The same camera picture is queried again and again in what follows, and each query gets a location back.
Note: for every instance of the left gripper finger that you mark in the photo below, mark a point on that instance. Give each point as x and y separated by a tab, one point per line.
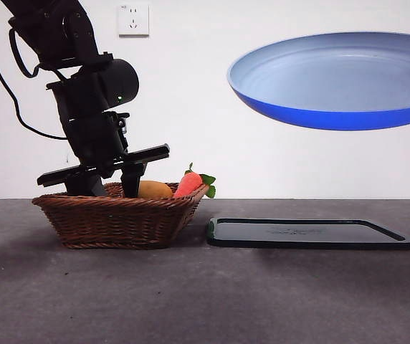
132	181
83	186

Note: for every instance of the blue round plate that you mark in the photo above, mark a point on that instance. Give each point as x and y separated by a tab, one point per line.
334	82

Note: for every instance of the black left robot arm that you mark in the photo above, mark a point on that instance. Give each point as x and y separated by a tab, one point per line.
69	32

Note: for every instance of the yellow-brown potato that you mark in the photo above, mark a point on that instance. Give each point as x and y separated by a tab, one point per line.
156	190

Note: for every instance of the brown wicker basket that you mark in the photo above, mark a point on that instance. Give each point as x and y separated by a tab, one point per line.
112	222

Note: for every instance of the orange toy carrot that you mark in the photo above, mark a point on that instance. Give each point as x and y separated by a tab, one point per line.
189	184

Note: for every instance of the black rectangular tray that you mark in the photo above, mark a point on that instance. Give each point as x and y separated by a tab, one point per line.
298	238

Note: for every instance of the white wall socket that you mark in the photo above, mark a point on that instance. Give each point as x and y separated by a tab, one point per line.
135	21

